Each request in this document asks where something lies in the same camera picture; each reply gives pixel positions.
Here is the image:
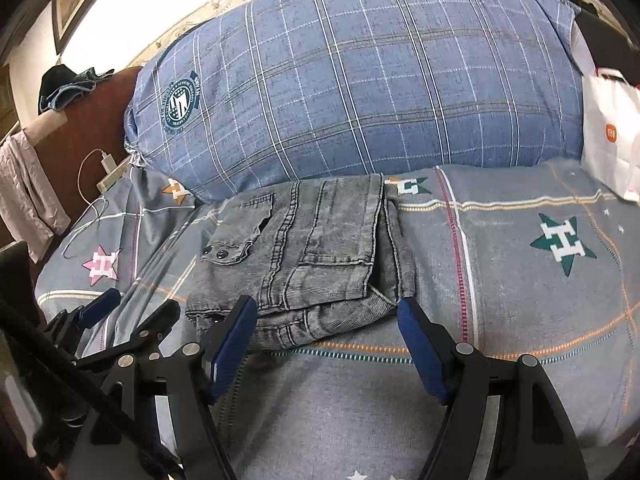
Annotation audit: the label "white charger with cable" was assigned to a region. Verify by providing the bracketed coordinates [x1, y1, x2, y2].
[62, 148, 131, 259]

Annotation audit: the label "grey cloth on headboard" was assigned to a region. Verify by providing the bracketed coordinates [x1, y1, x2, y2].
[0, 131, 70, 263]

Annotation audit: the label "white paper shopping bag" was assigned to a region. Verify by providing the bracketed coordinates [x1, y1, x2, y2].
[582, 68, 639, 204]

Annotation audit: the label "blue plaid pillow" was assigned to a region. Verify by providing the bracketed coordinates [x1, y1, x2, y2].
[124, 0, 582, 200]

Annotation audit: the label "grey denim pants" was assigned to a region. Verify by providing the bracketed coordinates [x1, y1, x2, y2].
[186, 174, 416, 350]

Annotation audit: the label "brown wooden headboard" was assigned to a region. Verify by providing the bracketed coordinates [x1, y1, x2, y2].
[24, 66, 141, 221]

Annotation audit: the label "dark blue cloth pile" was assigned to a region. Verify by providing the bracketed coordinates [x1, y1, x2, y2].
[38, 64, 114, 115]

